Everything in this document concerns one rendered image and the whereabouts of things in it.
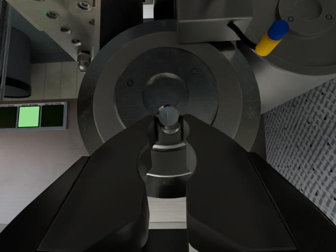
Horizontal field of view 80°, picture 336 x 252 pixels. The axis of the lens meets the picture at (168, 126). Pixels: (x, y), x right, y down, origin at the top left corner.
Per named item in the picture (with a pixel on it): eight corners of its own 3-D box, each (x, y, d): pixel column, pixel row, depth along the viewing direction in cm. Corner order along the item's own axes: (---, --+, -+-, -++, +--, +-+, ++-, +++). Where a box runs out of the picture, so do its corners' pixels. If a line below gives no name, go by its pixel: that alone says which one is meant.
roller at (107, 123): (192, 6, 16) (273, 126, 15) (183, 97, 42) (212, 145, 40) (67, 75, 16) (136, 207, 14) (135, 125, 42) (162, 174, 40)
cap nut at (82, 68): (88, 52, 50) (87, 69, 50) (94, 59, 54) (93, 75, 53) (73, 52, 51) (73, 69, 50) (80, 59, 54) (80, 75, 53)
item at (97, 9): (103, -93, 20) (98, 87, 17) (143, 41, 43) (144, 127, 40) (98, -92, 20) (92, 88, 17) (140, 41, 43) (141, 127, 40)
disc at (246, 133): (198, -12, 18) (300, 135, 15) (197, -7, 18) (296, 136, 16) (47, 72, 17) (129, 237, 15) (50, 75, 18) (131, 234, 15)
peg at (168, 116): (153, 106, 11) (178, 101, 11) (158, 116, 14) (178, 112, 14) (158, 131, 11) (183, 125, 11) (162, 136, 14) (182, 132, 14)
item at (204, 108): (207, 36, 15) (229, 138, 14) (204, 51, 17) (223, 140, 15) (106, 55, 15) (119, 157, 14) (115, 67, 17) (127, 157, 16)
